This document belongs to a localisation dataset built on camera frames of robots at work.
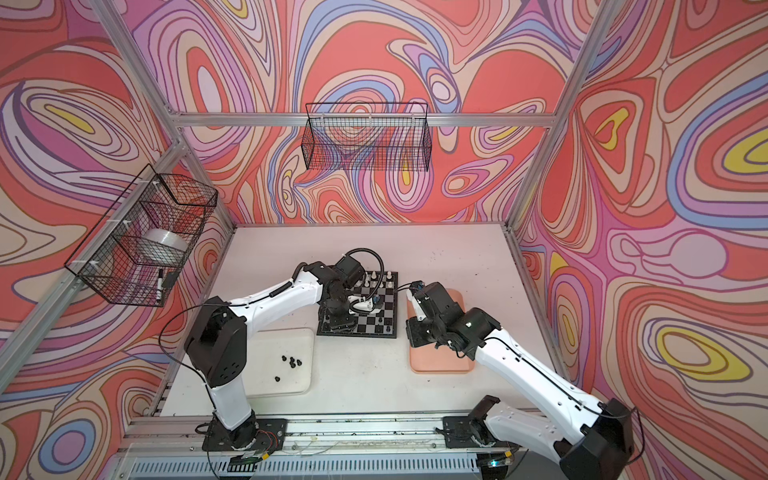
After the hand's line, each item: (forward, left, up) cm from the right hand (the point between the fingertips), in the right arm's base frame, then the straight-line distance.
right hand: (414, 335), depth 76 cm
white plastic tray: (-1, +38, -12) cm, 40 cm away
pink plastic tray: (-1, -5, -16) cm, 16 cm away
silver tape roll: (+19, +61, +19) cm, 67 cm away
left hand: (+10, +17, -6) cm, 21 cm away
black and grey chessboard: (+9, +8, -11) cm, 17 cm away
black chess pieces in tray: (-2, +35, -12) cm, 37 cm away
